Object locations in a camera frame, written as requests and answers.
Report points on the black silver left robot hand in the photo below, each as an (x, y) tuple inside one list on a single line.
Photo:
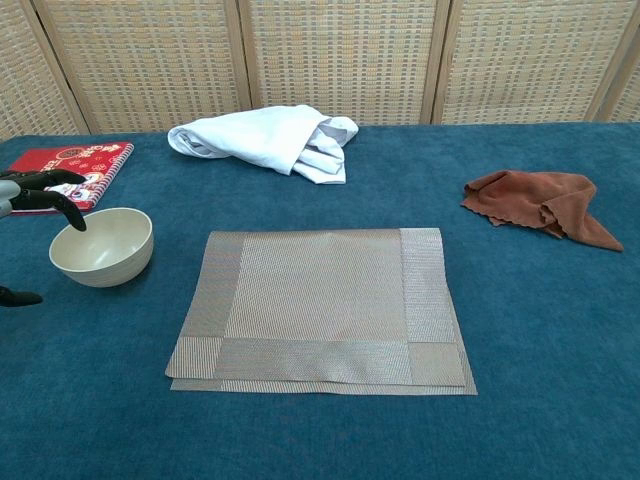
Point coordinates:
[(50, 197)]

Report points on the cream ceramic bowl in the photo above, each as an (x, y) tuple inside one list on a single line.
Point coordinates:
[(110, 270)]

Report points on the beige woven placemat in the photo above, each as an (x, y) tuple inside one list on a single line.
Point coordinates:
[(320, 300)]

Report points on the red spiral calendar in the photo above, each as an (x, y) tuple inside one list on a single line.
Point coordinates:
[(40, 160)]

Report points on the woven rattan screen panel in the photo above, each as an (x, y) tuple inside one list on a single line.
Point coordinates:
[(535, 60), (631, 100), (345, 60), (20, 75), (150, 60)]

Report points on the crumpled white cloth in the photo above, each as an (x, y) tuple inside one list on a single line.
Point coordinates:
[(260, 135)]

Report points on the brown microfiber cloth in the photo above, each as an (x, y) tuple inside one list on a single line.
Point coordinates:
[(550, 200)]

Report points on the teal felt table cover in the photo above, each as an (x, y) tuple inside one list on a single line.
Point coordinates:
[(550, 350)]

